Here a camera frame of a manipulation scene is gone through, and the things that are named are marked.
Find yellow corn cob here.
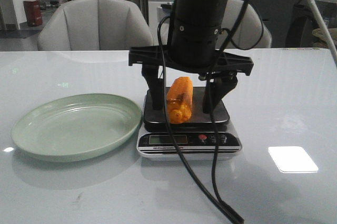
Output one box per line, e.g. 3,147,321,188
166,77,193,124

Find dark appliance at right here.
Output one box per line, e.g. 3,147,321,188
285,0,336,47

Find grey armchair on left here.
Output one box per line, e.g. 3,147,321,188
37,0,154,51

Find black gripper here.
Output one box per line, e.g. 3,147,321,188
128,45,253,114

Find grey armchair on right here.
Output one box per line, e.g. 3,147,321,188
216,0,272,50

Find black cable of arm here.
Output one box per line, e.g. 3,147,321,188
157,16,244,224

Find white cable at right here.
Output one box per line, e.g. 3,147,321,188
294,0,337,68

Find red trash bin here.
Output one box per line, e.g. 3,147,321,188
23,0,43,26

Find pale green plate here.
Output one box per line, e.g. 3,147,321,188
12,94,142,162

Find grey armchair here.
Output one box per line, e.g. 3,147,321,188
216,0,272,50
37,0,154,51

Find black silver kitchen scale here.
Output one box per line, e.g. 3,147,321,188
136,87,242,161

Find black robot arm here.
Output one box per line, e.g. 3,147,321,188
129,0,253,114

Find black gripper side finger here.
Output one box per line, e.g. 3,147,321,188
142,64,164,110

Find beige cushion at right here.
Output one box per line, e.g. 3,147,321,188
312,28,337,48

